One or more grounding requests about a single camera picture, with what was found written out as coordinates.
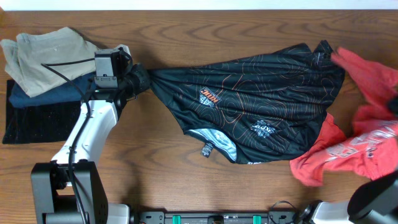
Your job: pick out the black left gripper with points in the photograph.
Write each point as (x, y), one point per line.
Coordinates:
(143, 76)

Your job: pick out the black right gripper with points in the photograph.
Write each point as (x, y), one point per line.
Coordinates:
(394, 104)

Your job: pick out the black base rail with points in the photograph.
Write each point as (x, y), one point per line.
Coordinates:
(273, 217)

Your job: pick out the red t-shirt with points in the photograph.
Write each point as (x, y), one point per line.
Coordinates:
(377, 83)

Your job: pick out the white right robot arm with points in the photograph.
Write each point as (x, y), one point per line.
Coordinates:
(363, 202)

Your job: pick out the black sparkly folded garment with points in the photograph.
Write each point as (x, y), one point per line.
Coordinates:
(37, 124)

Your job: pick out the black orange patterned jersey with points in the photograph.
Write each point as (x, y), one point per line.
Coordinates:
(258, 109)

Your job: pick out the beige folded garment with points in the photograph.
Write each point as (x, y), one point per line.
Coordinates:
(25, 56)

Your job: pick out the navy blue folded garment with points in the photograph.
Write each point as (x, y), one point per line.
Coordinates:
(61, 94)

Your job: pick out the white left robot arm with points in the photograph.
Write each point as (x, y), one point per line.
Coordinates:
(68, 189)

